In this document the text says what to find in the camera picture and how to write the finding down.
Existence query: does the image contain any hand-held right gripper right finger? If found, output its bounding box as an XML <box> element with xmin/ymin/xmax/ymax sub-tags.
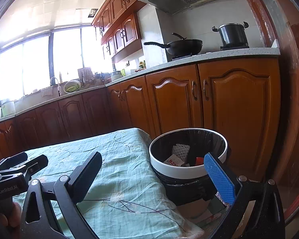
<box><xmin>204</xmin><ymin>152</ymin><xmax>286</xmax><ymax>239</ymax></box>

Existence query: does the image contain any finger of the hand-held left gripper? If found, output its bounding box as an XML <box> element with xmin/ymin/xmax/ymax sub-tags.
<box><xmin>0</xmin><ymin>152</ymin><xmax>28</xmax><ymax>172</ymax></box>
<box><xmin>0</xmin><ymin>154</ymin><xmax>49</xmax><ymax>184</ymax></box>

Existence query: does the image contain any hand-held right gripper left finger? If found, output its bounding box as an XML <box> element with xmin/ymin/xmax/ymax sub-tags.
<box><xmin>20</xmin><ymin>151</ymin><xmax>103</xmax><ymax>239</ymax></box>

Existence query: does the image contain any white bin with black bag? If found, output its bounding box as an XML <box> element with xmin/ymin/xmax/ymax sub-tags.
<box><xmin>149</xmin><ymin>128</ymin><xmax>232</xmax><ymax>217</ymax></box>

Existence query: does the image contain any white foam fruit net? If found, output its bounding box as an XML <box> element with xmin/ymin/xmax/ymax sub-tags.
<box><xmin>171</xmin><ymin>144</ymin><xmax>191</xmax><ymax>158</ymax></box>

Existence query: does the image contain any red carton box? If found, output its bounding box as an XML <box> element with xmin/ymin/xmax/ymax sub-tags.
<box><xmin>164</xmin><ymin>153</ymin><xmax>186</xmax><ymax>167</ymax></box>

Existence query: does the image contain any person's left hand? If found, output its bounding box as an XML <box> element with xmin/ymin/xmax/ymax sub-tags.
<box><xmin>0</xmin><ymin>202</ymin><xmax>23</xmax><ymax>229</ymax></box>

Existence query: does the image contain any green floral tablecloth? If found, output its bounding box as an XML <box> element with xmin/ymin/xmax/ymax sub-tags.
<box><xmin>12</xmin><ymin>127</ymin><xmax>205</xmax><ymax>239</ymax></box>

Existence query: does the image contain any white bucket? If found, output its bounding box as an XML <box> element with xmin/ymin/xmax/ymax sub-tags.
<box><xmin>0</xmin><ymin>100</ymin><xmax>16</xmax><ymax>117</ymax></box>

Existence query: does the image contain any steel sink faucet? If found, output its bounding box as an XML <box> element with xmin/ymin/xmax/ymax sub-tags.
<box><xmin>50</xmin><ymin>77</ymin><xmax>63</xmax><ymax>97</ymax></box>

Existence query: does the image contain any bowl of green beans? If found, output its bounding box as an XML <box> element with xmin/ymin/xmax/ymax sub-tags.
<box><xmin>63</xmin><ymin>80</ymin><xmax>81</xmax><ymax>94</ymax></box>

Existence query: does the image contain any wooden base cabinet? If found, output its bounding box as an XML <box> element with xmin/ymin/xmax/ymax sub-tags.
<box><xmin>0</xmin><ymin>58</ymin><xmax>282</xmax><ymax>177</ymax></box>

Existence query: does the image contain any kitchen window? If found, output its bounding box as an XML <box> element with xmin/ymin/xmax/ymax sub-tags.
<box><xmin>0</xmin><ymin>26</ymin><xmax>110</xmax><ymax>102</ymax></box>

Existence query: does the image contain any knife block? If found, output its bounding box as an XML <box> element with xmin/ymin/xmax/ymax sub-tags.
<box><xmin>77</xmin><ymin>67</ymin><xmax>93</xmax><ymax>86</ymax></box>

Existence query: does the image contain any white stone countertop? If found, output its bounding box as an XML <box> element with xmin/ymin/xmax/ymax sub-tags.
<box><xmin>0</xmin><ymin>47</ymin><xmax>281</xmax><ymax>126</ymax></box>

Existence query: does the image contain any black wok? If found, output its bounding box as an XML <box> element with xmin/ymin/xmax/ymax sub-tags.
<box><xmin>144</xmin><ymin>32</ymin><xmax>203</xmax><ymax>56</ymax></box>

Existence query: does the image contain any dark cooking pot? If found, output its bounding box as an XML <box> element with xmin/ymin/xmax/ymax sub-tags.
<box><xmin>212</xmin><ymin>22</ymin><xmax>250</xmax><ymax>47</ymax></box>

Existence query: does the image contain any wooden wall cabinet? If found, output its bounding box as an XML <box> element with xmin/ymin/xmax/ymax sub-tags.
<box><xmin>91</xmin><ymin>0</ymin><xmax>160</xmax><ymax>64</ymax></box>

